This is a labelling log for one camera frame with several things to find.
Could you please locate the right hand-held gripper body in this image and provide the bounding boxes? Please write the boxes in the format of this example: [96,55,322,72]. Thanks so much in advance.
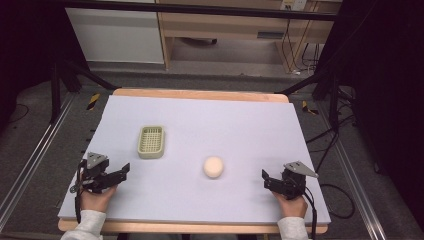
[280,160,320,201]

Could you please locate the black curtain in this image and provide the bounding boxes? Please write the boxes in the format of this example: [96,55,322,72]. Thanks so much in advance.
[316,0,424,231]
[0,0,88,126]

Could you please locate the black horizontal frame bar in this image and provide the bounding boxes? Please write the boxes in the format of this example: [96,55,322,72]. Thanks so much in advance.
[59,0,338,22]

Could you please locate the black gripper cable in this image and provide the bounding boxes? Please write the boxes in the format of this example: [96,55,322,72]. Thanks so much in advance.
[299,184,318,240]
[74,159,85,225]

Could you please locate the hanging desk cables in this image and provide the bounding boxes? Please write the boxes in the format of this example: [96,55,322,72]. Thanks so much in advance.
[280,6,322,75]

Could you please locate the person's left hand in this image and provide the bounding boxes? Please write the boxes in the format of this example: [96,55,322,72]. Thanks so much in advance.
[79,185,118,214]

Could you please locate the person's right hand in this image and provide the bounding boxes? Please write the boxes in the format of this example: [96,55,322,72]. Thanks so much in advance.
[272,191,309,220]

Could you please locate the beige slotted soap dish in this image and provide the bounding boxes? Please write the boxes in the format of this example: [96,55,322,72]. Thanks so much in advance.
[136,124,166,160]

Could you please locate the light wooden desk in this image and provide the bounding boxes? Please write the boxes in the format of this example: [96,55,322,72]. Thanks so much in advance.
[155,0,338,73]

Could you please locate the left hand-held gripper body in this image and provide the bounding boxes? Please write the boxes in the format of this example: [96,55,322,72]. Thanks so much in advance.
[69,151,111,195]

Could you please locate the black looped floor cable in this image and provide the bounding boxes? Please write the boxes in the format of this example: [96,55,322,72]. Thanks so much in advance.
[319,182,356,221]

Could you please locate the cream round soap bar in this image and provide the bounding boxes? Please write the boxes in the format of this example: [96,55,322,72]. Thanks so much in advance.
[202,155,225,180]

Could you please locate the black metal stand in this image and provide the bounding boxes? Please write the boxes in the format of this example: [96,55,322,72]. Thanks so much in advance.
[49,59,118,125]
[274,70,342,132]

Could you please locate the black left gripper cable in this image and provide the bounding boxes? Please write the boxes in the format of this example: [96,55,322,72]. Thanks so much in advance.
[74,159,85,225]

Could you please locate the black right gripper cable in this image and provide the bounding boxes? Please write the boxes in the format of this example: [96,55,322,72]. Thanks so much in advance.
[299,184,318,240]

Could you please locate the metal floor rail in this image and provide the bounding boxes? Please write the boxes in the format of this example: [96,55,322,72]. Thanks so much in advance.
[315,99,388,240]
[0,94,77,232]

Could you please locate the pale lavender foam mat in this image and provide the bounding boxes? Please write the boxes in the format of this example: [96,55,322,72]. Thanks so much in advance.
[57,94,332,225]

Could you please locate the yellow black striped tape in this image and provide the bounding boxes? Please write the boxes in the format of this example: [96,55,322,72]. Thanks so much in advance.
[301,100,320,117]
[86,92,101,112]

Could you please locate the white cabinet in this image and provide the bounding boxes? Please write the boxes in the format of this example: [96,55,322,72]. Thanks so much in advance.
[65,7,165,65]

